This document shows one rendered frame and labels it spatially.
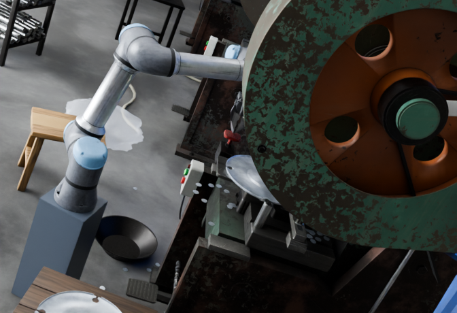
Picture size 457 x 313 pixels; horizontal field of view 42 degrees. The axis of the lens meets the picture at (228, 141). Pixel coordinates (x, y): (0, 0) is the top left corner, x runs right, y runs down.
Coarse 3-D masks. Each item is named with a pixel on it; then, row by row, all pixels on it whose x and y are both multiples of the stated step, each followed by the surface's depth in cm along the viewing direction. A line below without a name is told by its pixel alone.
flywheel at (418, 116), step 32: (416, 32) 143; (448, 32) 143; (352, 64) 147; (384, 64) 147; (416, 64) 147; (448, 64) 147; (320, 96) 151; (352, 96) 151; (384, 96) 144; (416, 96) 139; (448, 96) 151; (320, 128) 155; (384, 128) 143; (416, 128) 140; (448, 128) 155; (352, 160) 159; (384, 160) 159; (416, 160) 161; (448, 160) 159; (384, 192) 163; (416, 192) 163
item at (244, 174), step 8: (232, 160) 210; (240, 160) 213; (248, 160) 216; (240, 168) 207; (248, 168) 210; (232, 176) 200; (240, 176) 202; (248, 176) 204; (256, 176) 205; (240, 184) 197; (248, 184) 199; (256, 184) 201; (264, 184) 202; (248, 192) 194; (256, 192) 197; (264, 192) 199; (272, 200) 196
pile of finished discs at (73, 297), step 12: (48, 300) 180; (60, 300) 182; (72, 300) 184; (84, 300) 185; (36, 312) 174; (48, 312) 176; (60, 312) 177; (72, 312) 179; (84, 312) 180; (96, 312) 183; (108, 312) 185; (120, 312) 186
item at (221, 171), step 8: (224, 160) 209; (216, 168) 203; (224, 168) 203; (232, 168) 205; (224, 176) 198; (240, 192) 211; (240, 200) 207; (248, 200) 205; (256, 200) 205; (240, 208) 206
